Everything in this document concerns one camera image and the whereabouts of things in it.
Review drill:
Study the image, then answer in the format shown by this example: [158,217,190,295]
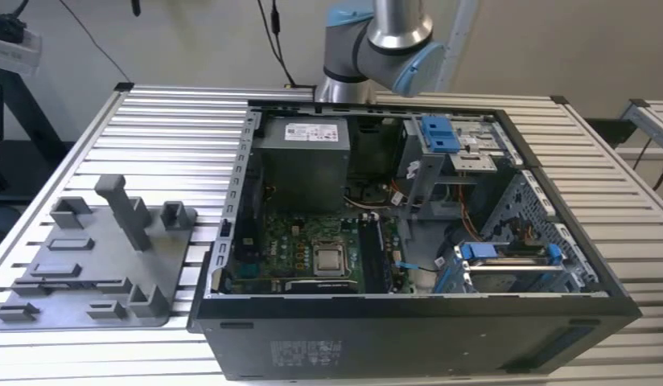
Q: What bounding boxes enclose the RAM stick with black chips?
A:
[13,279,126,289]

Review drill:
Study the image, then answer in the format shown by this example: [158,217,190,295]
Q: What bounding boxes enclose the black RAM slot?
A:
[358,219,377,294]

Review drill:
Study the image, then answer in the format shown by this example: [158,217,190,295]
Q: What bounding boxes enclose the installed black RAM stick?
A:
[374,220,394,294]

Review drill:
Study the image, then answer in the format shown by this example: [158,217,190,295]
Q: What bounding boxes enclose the grey parts rack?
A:
[0,173,201,331]

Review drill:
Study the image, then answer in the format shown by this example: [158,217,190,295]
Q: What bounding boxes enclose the grey power supply unit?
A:
[253,116,352,214]

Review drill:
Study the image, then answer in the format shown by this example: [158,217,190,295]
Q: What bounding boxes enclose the green motherboard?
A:
[222,211,419,295]

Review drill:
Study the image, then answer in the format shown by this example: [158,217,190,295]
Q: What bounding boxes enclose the CPU socket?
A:
[306,239,352,279]

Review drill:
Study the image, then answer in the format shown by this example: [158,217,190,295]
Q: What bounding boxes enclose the silver CPU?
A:
[313,248,346,275]

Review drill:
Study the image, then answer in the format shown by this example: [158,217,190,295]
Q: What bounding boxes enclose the black graphics card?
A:
[281,277,365,294]

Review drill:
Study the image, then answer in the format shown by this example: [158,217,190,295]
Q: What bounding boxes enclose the grey metal drive cage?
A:
[397,114,517,220]

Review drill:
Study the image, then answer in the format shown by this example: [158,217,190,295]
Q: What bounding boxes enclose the blue drive cage latch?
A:
[420,115,461,154]

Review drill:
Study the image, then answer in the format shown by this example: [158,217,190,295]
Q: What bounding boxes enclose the black open PC case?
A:
[186,98,643,382]

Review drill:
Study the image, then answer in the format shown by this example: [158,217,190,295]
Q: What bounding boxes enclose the hard disk in blue carrier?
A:
[452,240,572,294]

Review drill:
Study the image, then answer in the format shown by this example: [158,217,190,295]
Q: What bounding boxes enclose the metal slat side table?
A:
[612,98,663,162]

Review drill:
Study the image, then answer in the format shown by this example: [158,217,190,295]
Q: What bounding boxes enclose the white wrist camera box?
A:
[0,34,43,74]

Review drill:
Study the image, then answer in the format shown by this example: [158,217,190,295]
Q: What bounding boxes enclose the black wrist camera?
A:
[0,10,27,41]

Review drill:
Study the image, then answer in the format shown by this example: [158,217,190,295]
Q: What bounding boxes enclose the thin black wall cable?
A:
[59,0,133,84]

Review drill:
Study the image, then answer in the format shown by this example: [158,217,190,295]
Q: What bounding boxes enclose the thick black camera cable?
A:
[7,0,30,25]

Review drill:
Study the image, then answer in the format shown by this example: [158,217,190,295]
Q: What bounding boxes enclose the power supply wire bundle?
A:
[342,179,405,211]

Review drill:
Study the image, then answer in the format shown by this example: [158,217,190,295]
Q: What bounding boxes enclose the blue wire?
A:
[393,257,451,273]

